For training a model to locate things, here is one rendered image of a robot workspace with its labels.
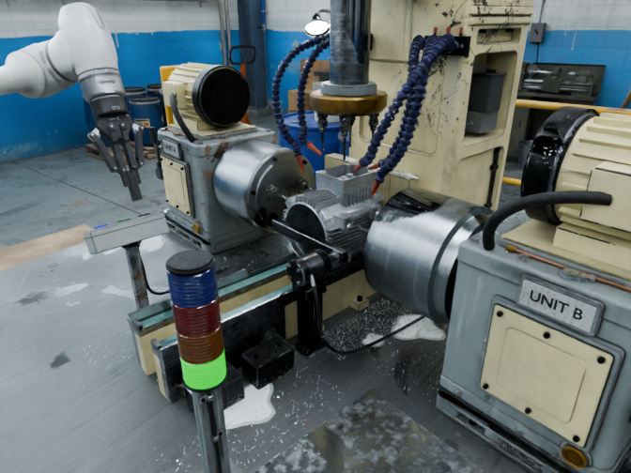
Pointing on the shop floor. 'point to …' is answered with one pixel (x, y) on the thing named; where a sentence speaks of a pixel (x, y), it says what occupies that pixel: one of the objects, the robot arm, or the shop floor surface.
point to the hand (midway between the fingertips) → (132, 185)
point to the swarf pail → (523, 152)
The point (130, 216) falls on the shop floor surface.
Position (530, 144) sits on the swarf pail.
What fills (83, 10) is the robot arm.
